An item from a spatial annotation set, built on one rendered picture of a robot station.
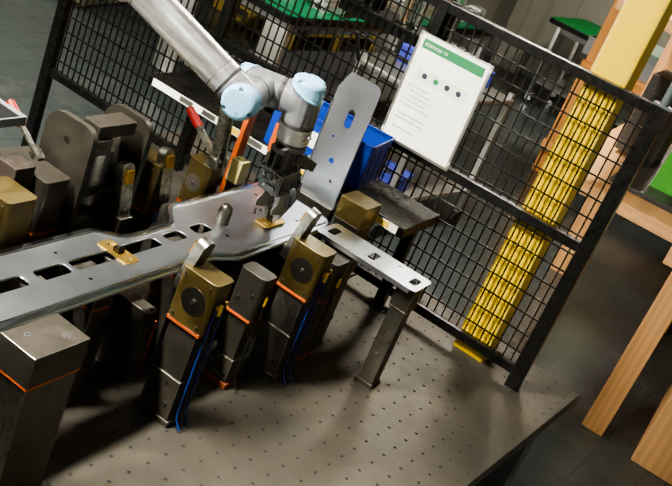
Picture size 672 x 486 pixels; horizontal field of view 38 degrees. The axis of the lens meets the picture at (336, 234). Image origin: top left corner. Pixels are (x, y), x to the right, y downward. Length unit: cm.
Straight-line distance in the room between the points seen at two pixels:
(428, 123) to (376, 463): 95
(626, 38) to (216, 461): 139
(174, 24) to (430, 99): 89
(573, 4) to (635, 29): 786
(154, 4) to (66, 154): 35
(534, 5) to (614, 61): 778
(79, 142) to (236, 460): 71
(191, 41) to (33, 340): 72
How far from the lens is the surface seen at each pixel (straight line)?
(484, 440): 247
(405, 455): 227
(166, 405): 204
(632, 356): 416
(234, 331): 216
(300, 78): 211
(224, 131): 233
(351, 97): 245
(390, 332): 236
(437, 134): 266
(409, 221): 256
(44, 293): 178
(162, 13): 203
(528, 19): 1031
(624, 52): 252
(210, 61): 201
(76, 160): 202
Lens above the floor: 194
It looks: 23 degrees down
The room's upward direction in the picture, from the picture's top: 23 degrees clockwise
